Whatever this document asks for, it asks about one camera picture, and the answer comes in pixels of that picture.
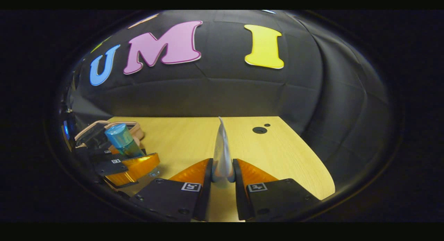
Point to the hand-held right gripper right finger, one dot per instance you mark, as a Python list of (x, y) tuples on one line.
[(240, 199)]

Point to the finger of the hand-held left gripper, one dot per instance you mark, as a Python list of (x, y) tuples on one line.
[(93, 154), (111, 168)]

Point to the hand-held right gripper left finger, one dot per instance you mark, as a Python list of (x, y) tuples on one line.
[(204, 199)]

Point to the pink suitcase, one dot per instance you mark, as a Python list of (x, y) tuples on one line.
[(92, 133)]

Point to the blue green bottle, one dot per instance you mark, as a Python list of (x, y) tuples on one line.
[(121, 138)]

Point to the light blue tube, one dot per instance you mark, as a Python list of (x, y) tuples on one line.
[(222, 154)]

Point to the black backdrop cloth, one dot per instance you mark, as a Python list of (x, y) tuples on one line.
[(260, 92)]

